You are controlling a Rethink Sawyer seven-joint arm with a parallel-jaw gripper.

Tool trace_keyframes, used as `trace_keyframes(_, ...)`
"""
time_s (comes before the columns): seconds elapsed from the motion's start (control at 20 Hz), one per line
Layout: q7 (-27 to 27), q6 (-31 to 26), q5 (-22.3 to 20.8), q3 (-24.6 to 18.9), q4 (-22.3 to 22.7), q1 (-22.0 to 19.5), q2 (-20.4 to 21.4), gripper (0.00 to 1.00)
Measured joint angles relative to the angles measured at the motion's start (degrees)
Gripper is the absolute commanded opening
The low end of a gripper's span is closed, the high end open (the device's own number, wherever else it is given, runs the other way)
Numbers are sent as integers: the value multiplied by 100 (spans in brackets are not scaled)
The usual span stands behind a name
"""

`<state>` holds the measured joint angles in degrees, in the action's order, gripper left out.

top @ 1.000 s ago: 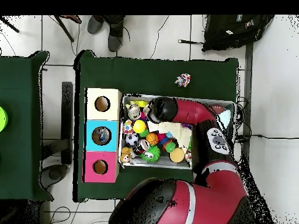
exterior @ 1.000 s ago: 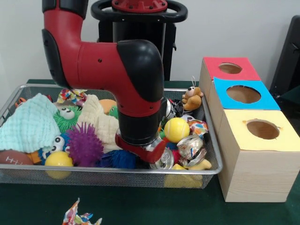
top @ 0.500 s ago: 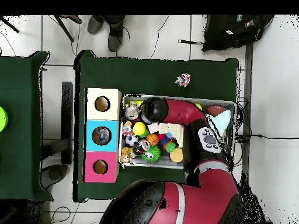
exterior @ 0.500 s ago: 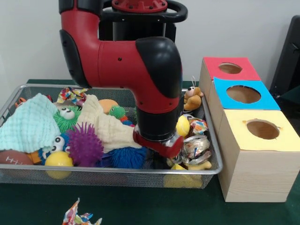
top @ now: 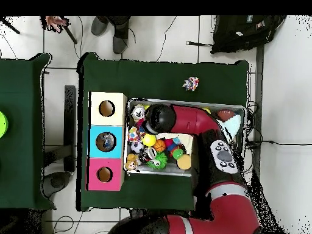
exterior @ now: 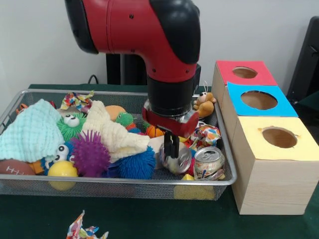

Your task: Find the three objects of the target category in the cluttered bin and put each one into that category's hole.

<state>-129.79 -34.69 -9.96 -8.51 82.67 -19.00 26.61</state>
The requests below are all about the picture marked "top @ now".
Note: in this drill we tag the small brown football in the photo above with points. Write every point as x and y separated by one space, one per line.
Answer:
226 114

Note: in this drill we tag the mint green knitted cloth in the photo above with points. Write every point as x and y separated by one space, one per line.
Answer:
234 124

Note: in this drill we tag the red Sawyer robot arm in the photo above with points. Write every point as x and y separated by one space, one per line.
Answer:
195 119

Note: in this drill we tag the dark green table cloth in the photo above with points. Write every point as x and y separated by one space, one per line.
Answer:
161 73
24 122

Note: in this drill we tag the small orange basketball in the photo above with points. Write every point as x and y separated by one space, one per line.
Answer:
160 145

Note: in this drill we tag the wooden box with three holes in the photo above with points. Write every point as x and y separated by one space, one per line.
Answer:
118 146

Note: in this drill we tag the clear mesh bin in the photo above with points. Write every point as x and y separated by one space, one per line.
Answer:
141 170

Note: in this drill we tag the green fuzzy toy with eyes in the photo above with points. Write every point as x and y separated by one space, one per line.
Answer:
157 160

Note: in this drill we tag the colourful patchwork cloth scrap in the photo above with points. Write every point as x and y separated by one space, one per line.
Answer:
191 84

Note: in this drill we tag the person's hand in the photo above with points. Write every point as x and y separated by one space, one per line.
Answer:
57 22

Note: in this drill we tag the black backpack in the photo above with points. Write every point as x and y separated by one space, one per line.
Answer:
243 34

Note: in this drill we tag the green round object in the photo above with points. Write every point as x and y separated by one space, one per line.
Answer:
3 124

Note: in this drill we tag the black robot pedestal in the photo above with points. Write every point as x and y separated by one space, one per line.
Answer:
146 212

